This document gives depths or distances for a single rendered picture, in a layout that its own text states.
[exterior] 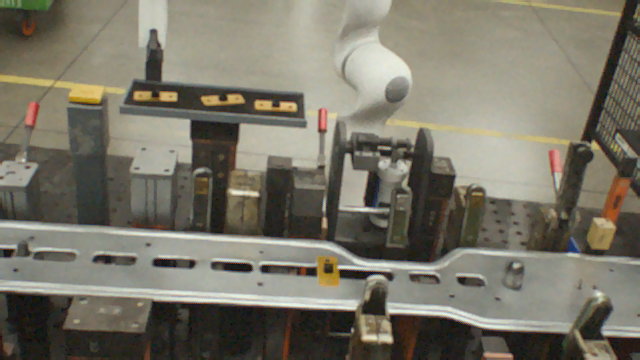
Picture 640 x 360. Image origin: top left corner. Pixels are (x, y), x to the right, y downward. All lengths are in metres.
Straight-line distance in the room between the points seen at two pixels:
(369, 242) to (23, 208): 0.66
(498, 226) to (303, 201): 0.84
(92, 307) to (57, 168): 1.05
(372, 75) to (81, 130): 0.63
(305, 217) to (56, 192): 0.86
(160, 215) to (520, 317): 0.68
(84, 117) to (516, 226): 1.22
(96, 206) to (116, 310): 0.51
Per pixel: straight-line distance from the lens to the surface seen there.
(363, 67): 1.66
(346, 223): 1.53
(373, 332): 1.16
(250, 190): 1.38
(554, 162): 1.57
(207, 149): 1.54
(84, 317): 1.19
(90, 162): 1.61
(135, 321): 1.17
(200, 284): 1.28
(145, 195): 1.40
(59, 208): 2.04
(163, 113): 1.48
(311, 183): 1.43
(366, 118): 1.71
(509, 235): 2.11
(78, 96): 1.54
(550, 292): 1.42
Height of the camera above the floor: 1.81
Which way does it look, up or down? 30 degrees down
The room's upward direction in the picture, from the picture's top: 7 degrees clockwise
